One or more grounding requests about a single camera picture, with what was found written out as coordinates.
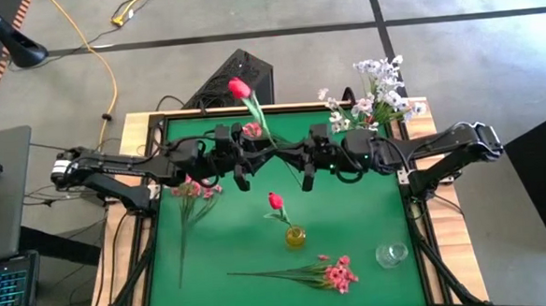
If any red artificial tulip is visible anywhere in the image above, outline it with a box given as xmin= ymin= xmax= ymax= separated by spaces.
xmin=261 ymin=190 xmax=296 ymax=232
xmin=226 ymin=73 xmax=304 ymax=194

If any green table mat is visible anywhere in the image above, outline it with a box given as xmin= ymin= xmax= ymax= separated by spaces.
xmin=136 ymin=103 xmax=428 ymax=306

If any black computer tower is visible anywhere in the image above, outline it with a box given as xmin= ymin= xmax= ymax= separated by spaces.
xmin=178 ymin=46 xmax=276 ymax=111

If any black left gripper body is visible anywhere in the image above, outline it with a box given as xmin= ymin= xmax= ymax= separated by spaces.
xmin=205 ymin=121 xmax=257 ymax=196

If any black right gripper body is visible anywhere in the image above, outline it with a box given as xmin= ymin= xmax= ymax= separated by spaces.
xmin=299 ymin=122 xmax=349 ymax=193

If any backlit keyboard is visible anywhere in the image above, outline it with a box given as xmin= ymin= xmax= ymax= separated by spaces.
xmin=0 ymin=251 xmax=42 ymax=306

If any clear glass vase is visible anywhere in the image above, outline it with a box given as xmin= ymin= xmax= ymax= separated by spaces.
xmin=374 ymin=240 xmax=410 ymax=270

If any grey side desk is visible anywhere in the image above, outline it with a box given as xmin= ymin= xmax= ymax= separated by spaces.
xmin=0 ymin=125 xmax=40 ymax=265

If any white artificial flower bunch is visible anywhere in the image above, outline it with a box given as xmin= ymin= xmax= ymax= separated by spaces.
xmin=315 ymin=84 xmax=381 ymax=137
xmin=351 ymin=52 xmax=429 ymax=126

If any yellow cable with plug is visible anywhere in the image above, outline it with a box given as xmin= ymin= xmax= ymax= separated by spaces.
xmin=108 ymin=0 xmax=154 ymax=28

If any yellow floor cable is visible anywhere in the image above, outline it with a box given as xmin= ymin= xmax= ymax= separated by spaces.
xmin=47 ymin=0 xmax=122 ymax=156

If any yellow embossed glass vase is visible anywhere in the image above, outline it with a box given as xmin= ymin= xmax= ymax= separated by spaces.
xmin=283 ymin=224 xmax=308 ymax=252

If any pink artificial flower bunch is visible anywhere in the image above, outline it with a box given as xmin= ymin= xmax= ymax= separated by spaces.
xmin=169 ymin=172 xmax=229 ymax=290
xmin=225 ymin=253 xmax=360 ymax=301
xmin=241 ymin=121 xmax=265 ymax=139

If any black stand leg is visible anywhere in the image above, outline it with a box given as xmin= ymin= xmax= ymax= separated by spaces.
xmin=0 ymin=0 xmax=50 ymax=71

